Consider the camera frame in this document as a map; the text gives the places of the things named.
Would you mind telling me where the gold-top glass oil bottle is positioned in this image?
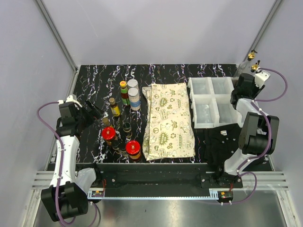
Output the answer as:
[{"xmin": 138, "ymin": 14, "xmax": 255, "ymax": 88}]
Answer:
[{"xmin": 233, "ymin": 49, "xmax": 258, "ymax": 78}]

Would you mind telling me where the yellow-cap sauce bottle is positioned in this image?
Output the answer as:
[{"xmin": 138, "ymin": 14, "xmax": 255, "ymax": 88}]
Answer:
[{"xmin": 120, "ymin": 81, "xmax": 130, "ymax": 106}]

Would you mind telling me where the red-lid chili jar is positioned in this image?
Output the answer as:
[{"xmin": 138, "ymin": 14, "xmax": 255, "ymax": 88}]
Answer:
[
  {"xmin": 101, "ymin": 126, "xmax": 116, "ymax": 146},
  {"xmin": 125, "ymin": 140, "xmax": 141, "ymax": 161}
]

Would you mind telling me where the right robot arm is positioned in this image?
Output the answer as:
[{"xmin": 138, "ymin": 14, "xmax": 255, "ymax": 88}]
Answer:
[{"xmin": 214, "ymin": 70, "xmax": 279, "ymax": 188}]

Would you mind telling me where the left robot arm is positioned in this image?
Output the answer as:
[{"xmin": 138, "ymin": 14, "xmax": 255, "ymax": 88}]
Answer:
[{"xmin": 36, "ymin": 95, "xmax": 103, "ymax": 227}]

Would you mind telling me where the small brown-cap bottle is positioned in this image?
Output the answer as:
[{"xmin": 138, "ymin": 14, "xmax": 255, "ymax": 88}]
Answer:
[{"xmin": 102, "ymin": 117, "xmax": 114, "ymax": 129}]

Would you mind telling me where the brown-cap yellow-label bottle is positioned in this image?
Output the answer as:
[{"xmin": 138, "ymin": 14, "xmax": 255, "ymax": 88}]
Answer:
[{"xmin": 109, "ymin": 97, "xmax": 121, "ymax": 117}]

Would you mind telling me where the white compartment organizer bin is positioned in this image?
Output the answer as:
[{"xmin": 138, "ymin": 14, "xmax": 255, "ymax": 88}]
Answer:
[{"xmin": 187, "ymin": 77, "xmax": 243, "ymax": 129}]

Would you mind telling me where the blue-label spice jar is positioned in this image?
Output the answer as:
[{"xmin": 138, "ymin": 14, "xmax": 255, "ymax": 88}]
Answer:
[{"xmin": 128, "ymin": 87, "xmax": 141, "ymax": 111}]

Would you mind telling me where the grey-lid spice jar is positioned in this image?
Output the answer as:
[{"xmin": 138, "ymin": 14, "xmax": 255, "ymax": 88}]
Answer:
[{"xmin": 127, "ymin": 79, "xmax": 139, "ymax": 90}]

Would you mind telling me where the black folded shirt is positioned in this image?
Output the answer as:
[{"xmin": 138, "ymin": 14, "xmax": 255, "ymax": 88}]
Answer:
[{"xmin": 194, "ymin": 123, "xmax": 241, "ymax": 171}]

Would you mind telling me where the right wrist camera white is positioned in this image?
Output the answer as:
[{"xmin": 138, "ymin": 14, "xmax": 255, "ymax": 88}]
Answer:
[{"xmin": 254, "ymin": 68, "xmax": 270, "ymax": 88}]

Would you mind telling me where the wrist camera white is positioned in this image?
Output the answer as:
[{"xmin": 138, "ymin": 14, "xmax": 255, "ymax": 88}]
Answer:
[
  {"xmin": 254, "ymin": 68, "xmax": 270, "ymax": 88},
  {"xmin": 58, "ymin": 94, "xmax": 82, "ymax": 108}
]

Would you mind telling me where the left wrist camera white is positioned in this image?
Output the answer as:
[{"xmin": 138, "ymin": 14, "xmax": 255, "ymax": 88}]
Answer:
[{"xmin": 58, "ymin": 94, "xmax": 82, "ymax": 108}]

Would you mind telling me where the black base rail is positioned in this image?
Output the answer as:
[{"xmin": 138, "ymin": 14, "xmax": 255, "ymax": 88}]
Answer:
[{"xmin": 71, "ymin": 162, "xmax": 244, "ymax": 197}]

